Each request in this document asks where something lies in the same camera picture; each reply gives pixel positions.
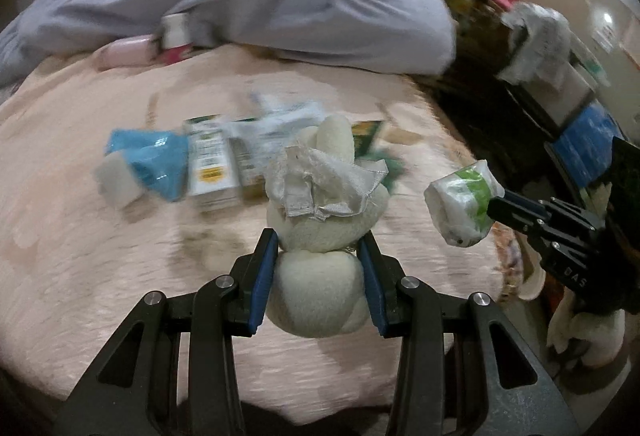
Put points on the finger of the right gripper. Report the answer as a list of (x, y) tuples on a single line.
[(516, 211)]

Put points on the white pink-label drink bottle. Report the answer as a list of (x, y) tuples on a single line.
[(175, 39)]

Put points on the green white wrapper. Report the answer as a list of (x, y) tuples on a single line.
[(458, 204)]

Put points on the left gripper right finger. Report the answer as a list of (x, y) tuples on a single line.
[(463, 367)]

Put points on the gloved right hand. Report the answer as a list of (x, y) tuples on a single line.
[(594, 340)]

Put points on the white grey snack wrapper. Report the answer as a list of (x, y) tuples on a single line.
[(276, 123)]

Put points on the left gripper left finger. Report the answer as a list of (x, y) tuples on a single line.
[(130, 388)]

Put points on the white plush rabbit toy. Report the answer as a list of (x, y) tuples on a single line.
[(320, 203)]

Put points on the blue plastic drawer box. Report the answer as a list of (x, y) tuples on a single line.
[(585, 146)]

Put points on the grey blue duvet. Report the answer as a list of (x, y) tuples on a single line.
[(385, 36)]

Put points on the white plastic bag pile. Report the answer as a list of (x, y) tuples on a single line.
[(539, 45)]

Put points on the white sponge block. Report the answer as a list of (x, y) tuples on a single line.
[(116, 181)]

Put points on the wooden baby crib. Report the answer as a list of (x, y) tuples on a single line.
[(482, 39)]

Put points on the blue snack bag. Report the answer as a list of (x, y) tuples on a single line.
[(157, 159)]

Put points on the green white milk carton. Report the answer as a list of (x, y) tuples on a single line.
[(213, 183)]

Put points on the white appliance box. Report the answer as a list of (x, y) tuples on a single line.
[(578, 89)]

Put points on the pink thermos bottle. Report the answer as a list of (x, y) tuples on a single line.
[(129, 52)]

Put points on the dark green snack bag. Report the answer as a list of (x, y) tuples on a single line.
[(365, 135)]

